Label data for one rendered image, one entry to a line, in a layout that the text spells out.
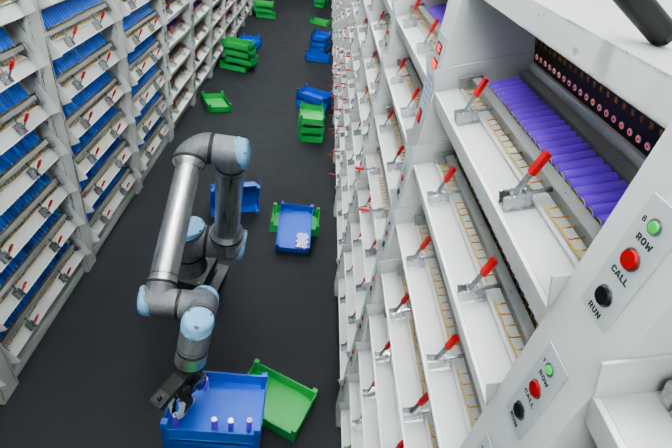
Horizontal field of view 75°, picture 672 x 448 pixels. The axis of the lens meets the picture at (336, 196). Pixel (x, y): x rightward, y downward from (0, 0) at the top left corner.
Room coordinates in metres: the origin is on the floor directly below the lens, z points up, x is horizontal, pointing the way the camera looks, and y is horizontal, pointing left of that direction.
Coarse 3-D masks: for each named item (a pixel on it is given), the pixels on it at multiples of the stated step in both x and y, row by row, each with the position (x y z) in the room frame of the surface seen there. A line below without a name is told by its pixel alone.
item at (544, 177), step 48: (480, 96) 0.85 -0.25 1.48; (528, 96) 0.82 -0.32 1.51; (576, 96) 0.74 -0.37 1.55; (480, 144) 0.69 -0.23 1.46; (528, 144) 0.63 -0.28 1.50; (576, 144) 0.63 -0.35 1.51; (624, 144) 0.58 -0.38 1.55; (480, 192) 0.58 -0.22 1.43; (528, 192) 0.51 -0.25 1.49; (576, 192) 0.51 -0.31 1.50; (624, 192) 0.50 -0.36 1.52; (528, 240) 0.44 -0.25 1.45; (576, 240) 0.44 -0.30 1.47; (528, 288) 0.38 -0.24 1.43
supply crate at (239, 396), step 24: (216, 384) 0.83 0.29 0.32; (240, 384) 0.85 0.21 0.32; (264, 384) 0.85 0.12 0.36; (168, 408) 0.70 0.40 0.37; (192, 408) 0.74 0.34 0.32; (216, 408) 0.75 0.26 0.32; (240, 408) 0.77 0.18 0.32; (168, 432) 0.64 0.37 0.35; (192, 432) 0.65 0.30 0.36; (216, 432) 0.65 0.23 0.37; (240, 432) 0.67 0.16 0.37
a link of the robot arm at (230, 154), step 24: (216, 144) 1.34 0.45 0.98; (240, 144) 1.36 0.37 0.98; (216, 168) 1.36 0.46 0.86; (240, 168) 1.35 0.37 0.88; (216, 192) 1.39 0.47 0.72; (240, 192) 1.41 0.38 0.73; (216, 216) 1.43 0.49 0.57; (240, 216) 1.48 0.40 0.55; (216, 240) 1.44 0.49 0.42; (240, 240) 1.48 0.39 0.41
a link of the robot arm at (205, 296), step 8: (200, 288) 0.92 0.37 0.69; (208, 288) 0.93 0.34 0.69; (184, 296) 0.87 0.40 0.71; (192, 296) 0.88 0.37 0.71; (200, 296) 0.88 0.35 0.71; (208, 296) 0.89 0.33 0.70; (216, 296) 0.91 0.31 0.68; (184, 304) 0.85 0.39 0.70; (192, 304) 0.85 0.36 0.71; (200, 304) 0.84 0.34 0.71; (208, 304) 0.86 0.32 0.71; (216, 304) 0.89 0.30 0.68; (184, 312) 0.84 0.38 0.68; (216, 312) 0.86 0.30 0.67
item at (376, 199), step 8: (368, 144) 1.63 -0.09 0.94; (376, 144) 1.63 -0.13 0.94; (368, 152) 1.63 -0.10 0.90; (376, 152) 1.63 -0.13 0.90; (368, 160) 1.58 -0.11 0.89; (376, 160) 1.57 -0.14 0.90; (368, 176) 1.46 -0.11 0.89; (376, 176) 1.45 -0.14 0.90; (376, 184) 1.40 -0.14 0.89; (376, 192) 1.35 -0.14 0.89; (376, 200) 1.30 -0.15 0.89; (384, 200) 1.29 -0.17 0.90; (376, 208) 1.25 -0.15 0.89; (376, 224) 1.16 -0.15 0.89; (384, 224) 1.16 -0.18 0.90; (376, 232) 1.12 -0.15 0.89; (376, 240) 1.03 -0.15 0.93
